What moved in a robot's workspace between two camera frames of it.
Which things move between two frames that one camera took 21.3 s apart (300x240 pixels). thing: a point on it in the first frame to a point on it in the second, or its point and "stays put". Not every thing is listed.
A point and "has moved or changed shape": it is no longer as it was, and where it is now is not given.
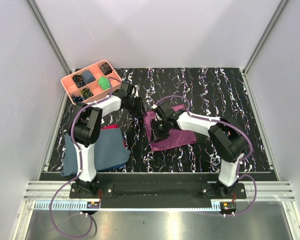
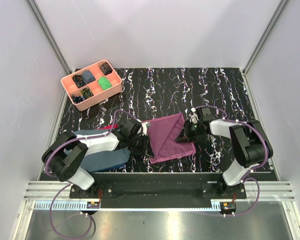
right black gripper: (155, 135) to (185, 133)
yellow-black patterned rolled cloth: (87, 93) stays put
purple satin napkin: (177, 137) has moved or changed shape
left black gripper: (139, 111) to (146, 148)
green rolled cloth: (104, 82) stays put
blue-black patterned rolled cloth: (76, 99) stays put
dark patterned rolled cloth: (106, 68) stays put
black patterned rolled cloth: (79, 80) stays put
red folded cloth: (108, 127) stays put
